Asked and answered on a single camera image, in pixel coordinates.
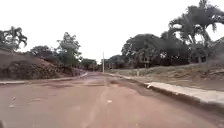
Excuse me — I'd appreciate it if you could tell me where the pale pole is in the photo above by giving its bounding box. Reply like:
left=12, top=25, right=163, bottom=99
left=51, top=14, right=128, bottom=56
left=101, top=51, right=105, bottom=73

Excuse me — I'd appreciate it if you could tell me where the row of distant trees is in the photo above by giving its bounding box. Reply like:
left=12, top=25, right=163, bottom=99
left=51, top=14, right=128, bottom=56
left=79, top=54, right=125, bottom=71

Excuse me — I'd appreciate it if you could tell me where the brown brick road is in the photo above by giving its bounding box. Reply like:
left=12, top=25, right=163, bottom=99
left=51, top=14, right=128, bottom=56
left=0, top=71, right=224, bottom=128

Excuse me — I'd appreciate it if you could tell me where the group of palms and trees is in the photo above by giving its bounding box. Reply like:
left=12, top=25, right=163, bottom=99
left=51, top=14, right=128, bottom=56
left=121, top=0, right=224, bottom=68

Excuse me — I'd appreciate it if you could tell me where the pale concrete kerb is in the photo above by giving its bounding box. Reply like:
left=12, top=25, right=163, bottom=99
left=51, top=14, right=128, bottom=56
left=0, top=71, right=90, bottom=86

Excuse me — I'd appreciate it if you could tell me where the grass and earth verge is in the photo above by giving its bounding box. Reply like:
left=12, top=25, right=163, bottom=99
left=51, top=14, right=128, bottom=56
left=109, top=61, right=224, bottom=93

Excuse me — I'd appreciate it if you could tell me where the pale concrete pavement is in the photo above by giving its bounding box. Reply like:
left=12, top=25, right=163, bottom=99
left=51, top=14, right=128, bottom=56
left=109, top=73, right=224, bottom=115

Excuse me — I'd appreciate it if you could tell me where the bare earth mound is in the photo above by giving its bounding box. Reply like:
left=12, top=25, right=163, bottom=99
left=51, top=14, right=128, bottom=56
left=0, top=49, right=88, bottom=81

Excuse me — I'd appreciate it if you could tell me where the palm tree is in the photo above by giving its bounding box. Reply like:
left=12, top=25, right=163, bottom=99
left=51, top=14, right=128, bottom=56
left=0, top=25, right=29, bottom=53

